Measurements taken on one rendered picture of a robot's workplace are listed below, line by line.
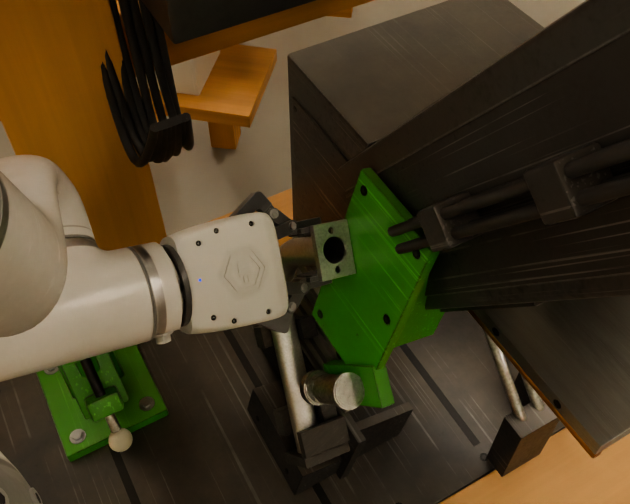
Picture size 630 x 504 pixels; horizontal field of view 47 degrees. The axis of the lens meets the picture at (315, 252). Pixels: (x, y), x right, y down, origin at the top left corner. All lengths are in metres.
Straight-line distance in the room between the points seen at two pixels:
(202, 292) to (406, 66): 0.38
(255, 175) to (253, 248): 1.83
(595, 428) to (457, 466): 0.25
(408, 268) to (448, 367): 0.36
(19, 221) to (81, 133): 0.47
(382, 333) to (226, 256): 0.17
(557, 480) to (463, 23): 0.56
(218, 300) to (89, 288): 0.12
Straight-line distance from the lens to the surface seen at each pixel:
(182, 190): 2.47
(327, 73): 0.84
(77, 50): 0.80
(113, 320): 0.60
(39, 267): 0.43
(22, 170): 0.54
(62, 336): 0.60
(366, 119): 0.78
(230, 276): 0.65
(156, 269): 0.62
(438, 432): 0.95
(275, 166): 2.52
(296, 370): 0.83
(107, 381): 0.90
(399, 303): 0.67
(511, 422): 0.85
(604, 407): 0.74
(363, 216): 0.69
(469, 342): 1.02
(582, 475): 0.97
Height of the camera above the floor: 1.75
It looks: 51 degrees down
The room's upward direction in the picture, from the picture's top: straight up
